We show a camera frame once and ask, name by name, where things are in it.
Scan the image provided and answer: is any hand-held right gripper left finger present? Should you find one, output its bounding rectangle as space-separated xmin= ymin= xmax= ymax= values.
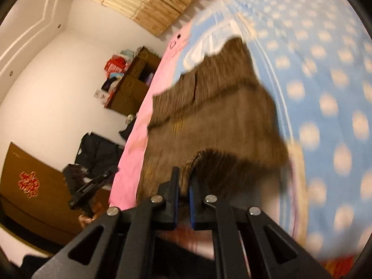
xmin=30 ymin=167 xmax=181 ymax=279

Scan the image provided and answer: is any black folding chair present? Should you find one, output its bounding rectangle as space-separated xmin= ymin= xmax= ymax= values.
xmin=75 ymin=132 xmax=126 ymax=178

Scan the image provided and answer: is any white printed box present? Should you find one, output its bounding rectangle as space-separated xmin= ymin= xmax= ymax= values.
xmin=94 ymin=90 xmax=113 ymax=103

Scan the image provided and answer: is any black bag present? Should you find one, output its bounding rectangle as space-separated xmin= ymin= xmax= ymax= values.
xmin=118 ymin=116 xmax=138 ymax=139

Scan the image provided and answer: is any person's left hand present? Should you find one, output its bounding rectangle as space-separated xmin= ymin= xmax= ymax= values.
xmin=78 ymin=213 xmax=96 ymax=229

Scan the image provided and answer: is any brown wooden desk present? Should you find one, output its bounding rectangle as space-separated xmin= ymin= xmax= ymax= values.
xmin=104 ymin=46 xmax=162 ymax=116

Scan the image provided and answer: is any pink and blue printed blanket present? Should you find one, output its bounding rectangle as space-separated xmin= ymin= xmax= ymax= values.
xmin=109 ymin=0 xmax=372 ymax=269

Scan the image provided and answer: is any red knot decoration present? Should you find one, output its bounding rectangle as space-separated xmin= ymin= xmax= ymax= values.
xmin=18 ymin=171 xmax=40 ymax=199

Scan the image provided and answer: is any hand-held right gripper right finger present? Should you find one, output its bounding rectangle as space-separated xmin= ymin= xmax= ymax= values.
xmin=189 ymin=179 xmax=332 ymax=279

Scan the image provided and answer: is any brown wooden cabinet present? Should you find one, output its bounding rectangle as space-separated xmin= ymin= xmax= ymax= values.
xmin=0 ymin=141 xmax=110 ymax=247

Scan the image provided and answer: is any brown knit sweater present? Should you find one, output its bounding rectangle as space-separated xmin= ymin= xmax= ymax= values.
xmin=135 ymin=36 xmax=292 ymax=220

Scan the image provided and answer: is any red gift box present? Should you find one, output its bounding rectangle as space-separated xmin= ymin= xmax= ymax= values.
xmin=105 ymin=57 xmax=127 ymax=74

